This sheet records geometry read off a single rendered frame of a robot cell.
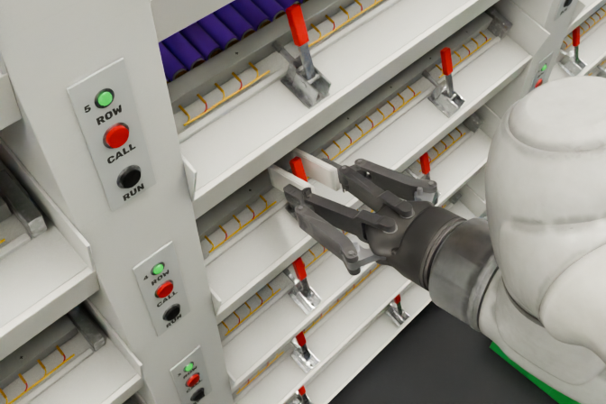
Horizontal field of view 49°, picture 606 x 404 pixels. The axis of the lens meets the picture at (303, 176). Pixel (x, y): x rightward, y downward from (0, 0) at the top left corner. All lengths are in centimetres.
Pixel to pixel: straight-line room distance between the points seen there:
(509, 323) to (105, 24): 36
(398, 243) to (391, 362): 93
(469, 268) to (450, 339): 102
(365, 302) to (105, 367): 59
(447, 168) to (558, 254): 74
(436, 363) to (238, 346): 72
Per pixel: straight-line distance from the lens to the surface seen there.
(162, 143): 50
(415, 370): 154
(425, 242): 60
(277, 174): 74
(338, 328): 117
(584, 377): 54
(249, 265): 76
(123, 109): 46
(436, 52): 95
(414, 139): 89
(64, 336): 71
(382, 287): 121
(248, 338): 93
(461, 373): 156
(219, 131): 60
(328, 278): 98
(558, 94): 41
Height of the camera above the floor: 140
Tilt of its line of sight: 50 degrees down
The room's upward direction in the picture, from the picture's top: straight up
